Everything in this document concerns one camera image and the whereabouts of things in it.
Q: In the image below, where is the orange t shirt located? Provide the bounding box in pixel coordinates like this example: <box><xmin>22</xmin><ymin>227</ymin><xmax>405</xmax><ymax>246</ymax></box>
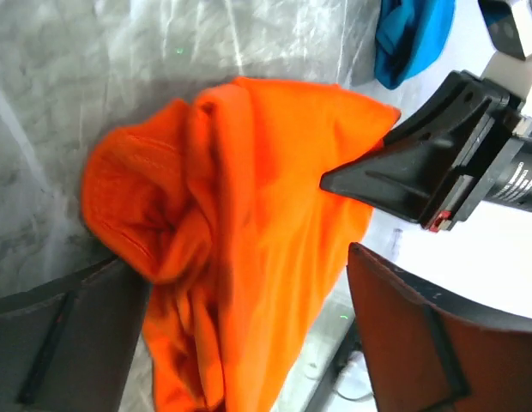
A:
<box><xmin>81</xmin><ymin>77</ymin><xmax>400</xmax><ymax>411</ymax></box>

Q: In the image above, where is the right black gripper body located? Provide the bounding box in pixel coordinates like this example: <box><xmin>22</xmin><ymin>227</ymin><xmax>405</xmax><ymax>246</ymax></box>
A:
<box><xmin>420</xmin><ymin>80</ymin><xmax>526</xmax><ymax>232</ymax></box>

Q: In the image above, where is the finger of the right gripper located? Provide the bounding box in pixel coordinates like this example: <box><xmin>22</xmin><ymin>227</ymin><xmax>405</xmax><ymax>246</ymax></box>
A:
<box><xmin>320</xmin><ymin>142</ymin><xmax>460</xmax><ymax>222</ymax></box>
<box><xmin>384</xmin><ymin>71</ymin><xmax>493</xmax><ymax>147</ymax></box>

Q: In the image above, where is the folded blue t shirt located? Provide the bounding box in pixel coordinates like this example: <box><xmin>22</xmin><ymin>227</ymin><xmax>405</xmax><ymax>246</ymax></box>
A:
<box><xmin>374</xmin><ymin>0</ymin><xmax>456</xmax><ymax>90</ymax></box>

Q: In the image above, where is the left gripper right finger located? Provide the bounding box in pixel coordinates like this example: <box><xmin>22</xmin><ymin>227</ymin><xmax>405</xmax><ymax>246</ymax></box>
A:
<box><xmin>348</xmin><ymin>243</ymin><xmax>532</xmax><ymax>411</ymax></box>

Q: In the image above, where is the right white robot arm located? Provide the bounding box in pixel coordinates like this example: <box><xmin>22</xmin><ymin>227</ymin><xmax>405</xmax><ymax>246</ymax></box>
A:
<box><xmin>320</xmin><ymin>1</ymin><xmax>532</xmax><ymax>233</ymax></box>

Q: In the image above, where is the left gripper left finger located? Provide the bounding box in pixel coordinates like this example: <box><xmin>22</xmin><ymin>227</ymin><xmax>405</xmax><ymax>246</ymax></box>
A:
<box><xmin>0</xmin><ymin>257</ymin><xmax>151</xmax><ymax>411</ymax></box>

